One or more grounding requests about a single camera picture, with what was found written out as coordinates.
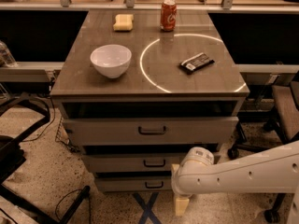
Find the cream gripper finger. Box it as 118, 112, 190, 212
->
174, 194, 190, 217

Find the grey drawer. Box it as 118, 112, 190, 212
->
94, 176, 171, 192
82, 153, 186, 173
64, 117, 238, 146

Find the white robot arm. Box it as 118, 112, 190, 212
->
171, 141, 299, 224

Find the grey bottom drawer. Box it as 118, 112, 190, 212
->
94, 176, 171, 192

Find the grey top drawer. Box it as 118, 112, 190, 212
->
64, 117, 238, 146

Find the grey drawer cabinet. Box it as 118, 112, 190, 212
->
51, 10, 249, 180

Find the blue tape cross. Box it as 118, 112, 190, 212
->
133, 192, 162, 224

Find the black office chair right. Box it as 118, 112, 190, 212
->
227, 72, 299, 223

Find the white ceramic bowl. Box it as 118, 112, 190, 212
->
90, 44, 132, 78

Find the black chair left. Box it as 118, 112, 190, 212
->
0, 92, 90, 224

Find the yellow sponge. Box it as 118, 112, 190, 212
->
113, 14, 134, 31

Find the orange soda can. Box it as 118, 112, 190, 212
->
160, 0, 177, 31

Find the clear plastic bottle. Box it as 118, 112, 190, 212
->
0, 41, 18, 67

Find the black floor cable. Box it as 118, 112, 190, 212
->
54, 189, 93, 224

